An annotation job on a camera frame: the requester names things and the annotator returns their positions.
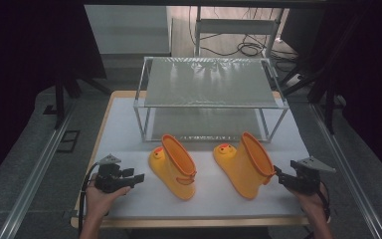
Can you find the grey metal frame stand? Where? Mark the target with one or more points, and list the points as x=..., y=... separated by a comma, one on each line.
x=235, y=26

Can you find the person's left hand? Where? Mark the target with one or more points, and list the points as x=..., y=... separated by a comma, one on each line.
x=101, y=200

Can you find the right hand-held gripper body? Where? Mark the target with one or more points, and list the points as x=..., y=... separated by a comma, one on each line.
x=308, y=181

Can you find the white table mat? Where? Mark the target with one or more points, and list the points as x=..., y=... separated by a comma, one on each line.
x=212, y=202

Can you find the aluminium rail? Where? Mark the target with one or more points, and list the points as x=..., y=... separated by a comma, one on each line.
x=33, y=179
x=348, y=172

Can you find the person's right hand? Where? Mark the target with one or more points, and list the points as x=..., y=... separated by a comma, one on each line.
x=315, y=204

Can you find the black metal stand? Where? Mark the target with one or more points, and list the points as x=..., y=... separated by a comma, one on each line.
x=59, y=103

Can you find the black floor bracket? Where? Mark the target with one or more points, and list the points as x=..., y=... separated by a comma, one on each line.
x=69, y=141

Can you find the metal two-tier shoe rack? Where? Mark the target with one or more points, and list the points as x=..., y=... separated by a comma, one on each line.
x=209, y=83

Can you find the black tripod stand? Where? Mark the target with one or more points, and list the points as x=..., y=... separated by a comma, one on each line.
x=328, y=106

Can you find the dark curtain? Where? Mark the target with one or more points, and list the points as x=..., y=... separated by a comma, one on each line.
x=374, y=66
x=23, y=49

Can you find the yellow duck rain boot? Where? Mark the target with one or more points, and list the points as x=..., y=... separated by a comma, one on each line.
x=174, y=172
x=242, y=172

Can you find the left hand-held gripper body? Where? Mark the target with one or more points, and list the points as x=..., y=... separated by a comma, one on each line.
x=109, y=179

